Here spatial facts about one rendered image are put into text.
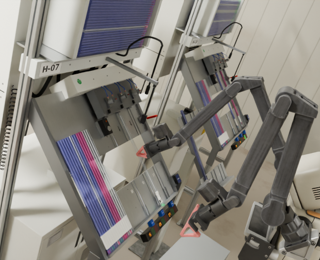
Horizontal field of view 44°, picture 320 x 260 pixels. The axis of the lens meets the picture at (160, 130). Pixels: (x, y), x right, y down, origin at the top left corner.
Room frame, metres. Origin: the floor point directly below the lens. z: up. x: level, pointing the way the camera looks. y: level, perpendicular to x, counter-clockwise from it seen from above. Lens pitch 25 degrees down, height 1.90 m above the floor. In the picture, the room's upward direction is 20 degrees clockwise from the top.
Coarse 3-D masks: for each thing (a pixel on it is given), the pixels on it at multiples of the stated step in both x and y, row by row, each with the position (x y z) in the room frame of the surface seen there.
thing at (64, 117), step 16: (48, 96) 1.45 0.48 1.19; (64, 96) 1.53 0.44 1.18; (80, 96) 1.62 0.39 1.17; (48, 112) 1.40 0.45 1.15; (64, 112) 1.48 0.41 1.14; (80, 112) 1.56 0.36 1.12; (128, 112) 1.86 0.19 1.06; (64, 128) 1.43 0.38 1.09; (80, 128) 1.50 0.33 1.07; (96, 128) 1.59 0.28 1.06; (112, 128) 1.68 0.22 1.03; (128, 128) 1.79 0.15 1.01; (144, 128) 1.91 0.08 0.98; (96, 144) 1.53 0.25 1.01; (112, 144) 1.62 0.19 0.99; (64, 160) 1.32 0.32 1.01
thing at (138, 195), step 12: (156, 168) 1.81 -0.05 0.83; (144, 180) 1.67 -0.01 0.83; (156, 180) 1.75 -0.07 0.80; (168, 180) 1.84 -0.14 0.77; (120, 192) 1.48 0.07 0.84; (132, 192) 1.55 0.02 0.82; (144, 192) 1.62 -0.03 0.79; (168, 192) 1.78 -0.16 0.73; (132, 204) 1.50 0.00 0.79; (144, 204) 1.57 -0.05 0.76; (156, 204) 1.64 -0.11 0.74; (132, 216) 1.46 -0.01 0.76; (144, 216) 1.52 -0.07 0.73
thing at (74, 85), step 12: (84, 72) 1.62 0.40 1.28; (96, 72) 1.69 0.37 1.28; (108, 72) 1.78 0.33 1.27; (120, 72) 1.86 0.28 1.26; (60, 84) 1.54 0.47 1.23; (72, 84) 1.52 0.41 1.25; (84, 84) 1.58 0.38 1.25; (96, 84) 1.65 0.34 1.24; (108, 84) 1.74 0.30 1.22; (72, 96) 1.55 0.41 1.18
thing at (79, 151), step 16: (64, 144) 1.36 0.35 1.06; (80, 144) 1.43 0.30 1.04; (80, 160) 1.38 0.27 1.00; (96, 160) 1.46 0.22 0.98; (80, 176) 1.33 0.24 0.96; (96, 176) 1.40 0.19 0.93; (80, 192) 1.29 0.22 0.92; (96, 192) 1.35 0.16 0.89; (112, 192) 1.43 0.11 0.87; (96, 208) 1.30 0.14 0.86; (112, 208) 1.37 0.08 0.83; (96, 224) 1.25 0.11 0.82; (112, 224) 1.32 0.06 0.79; (128, 224) 1.40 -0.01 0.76; (112, 240) 1.27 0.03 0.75
